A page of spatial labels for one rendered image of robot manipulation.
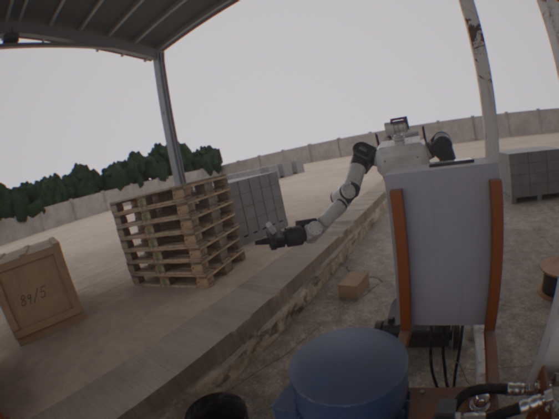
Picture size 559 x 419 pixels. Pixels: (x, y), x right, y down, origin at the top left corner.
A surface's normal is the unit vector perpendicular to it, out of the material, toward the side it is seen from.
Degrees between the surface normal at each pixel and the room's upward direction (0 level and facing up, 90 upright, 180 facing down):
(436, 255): 90
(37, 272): 90
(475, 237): 90
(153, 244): 90
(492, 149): 100
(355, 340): 0
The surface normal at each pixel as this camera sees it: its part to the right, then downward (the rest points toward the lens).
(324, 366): -0.20, -0.97
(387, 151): -0.52, -0.29
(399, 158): -0.42, 0.47
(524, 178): -0.44, 0.24
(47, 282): 0.74, -0.04
